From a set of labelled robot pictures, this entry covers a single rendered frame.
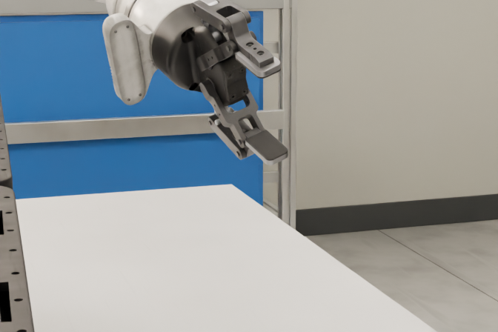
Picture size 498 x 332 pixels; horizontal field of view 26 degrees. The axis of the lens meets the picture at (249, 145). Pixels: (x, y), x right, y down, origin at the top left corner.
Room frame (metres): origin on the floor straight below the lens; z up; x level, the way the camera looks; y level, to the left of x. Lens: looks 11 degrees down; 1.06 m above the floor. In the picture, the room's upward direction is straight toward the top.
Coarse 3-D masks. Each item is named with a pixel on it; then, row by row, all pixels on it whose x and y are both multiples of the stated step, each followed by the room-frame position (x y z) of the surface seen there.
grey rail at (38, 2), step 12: (0, 0) 2.66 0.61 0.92; (12, 0) 2.67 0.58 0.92; (24, 0) 2.68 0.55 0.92; (36, 0) 2.69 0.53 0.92; (48, 0) 2.70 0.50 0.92; (60, 0) 2.71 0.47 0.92; (72, 0) 2.72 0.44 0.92; (84, 0) 2.73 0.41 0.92; (240, 0) 2.85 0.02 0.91; (252, 0) 2.86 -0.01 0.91; (264, 0) 2.87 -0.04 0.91; (276, 0) 2.88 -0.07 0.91; (0, 12) 2.66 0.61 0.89; (12, 12) 2.67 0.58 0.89; (24, 12) 2.68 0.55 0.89; (36, 12) 2.69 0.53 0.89; (48, 12) 2.70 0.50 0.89; (60, 12) 2.71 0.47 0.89; (72, 12) 2.72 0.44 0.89; (84, 12) 2.73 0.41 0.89; (96, 12) 2.74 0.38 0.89
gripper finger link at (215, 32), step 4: (204, 0) 0.92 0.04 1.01; (208, 0) 0.92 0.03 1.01; (212, 0) 0.92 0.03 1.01; (208, 4) 0.92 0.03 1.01; (212, 4) 0.92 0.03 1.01; (204, 24) 0.94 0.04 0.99; (208, 24) 0.93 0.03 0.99; (208, 28) 0.93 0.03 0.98; (212, 28) 0.93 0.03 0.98; (212, 32) 0.94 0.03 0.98; (216, 32) 0.94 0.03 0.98; (216, 36) 0.94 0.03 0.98; (220, 36) 0.94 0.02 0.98; (216, 40) 0.94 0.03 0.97
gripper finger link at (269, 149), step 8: (256, 136) 0.93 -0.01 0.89; (264, 136) 0.93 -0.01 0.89; (272, 136) 0.93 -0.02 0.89; (248, 144) 0.93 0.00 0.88; (256, 144) 0.92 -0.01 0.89; (264, 144) 0.92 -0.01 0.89; (272, 144) 0.92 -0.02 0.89; (280, 144) 0.92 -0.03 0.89; (256, 152) 0.92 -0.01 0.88; (264, 152) 0.91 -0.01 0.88; (272, 152) 0.91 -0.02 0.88; (280, 152) 0.91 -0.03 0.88; (264, 160) 0.91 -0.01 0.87; (272, 160) 0.90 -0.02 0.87; (280, 160) 0.91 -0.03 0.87
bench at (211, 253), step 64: (128, 192) 1.53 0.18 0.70; (192, 192) 1.53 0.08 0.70; (64, 256) 1.20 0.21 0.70; (128, 256) 1.20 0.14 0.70; (192, 256) 1.20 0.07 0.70; (256, 256) 1.20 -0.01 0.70; (320, 256) 1.20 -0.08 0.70; (64, 320) 0.99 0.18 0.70; (128, 320) 0.99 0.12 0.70; (192, 320) 0.99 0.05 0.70; (256, 320) 0.99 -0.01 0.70; (320, 320) 0.99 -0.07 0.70; (384, 320) 0.99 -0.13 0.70
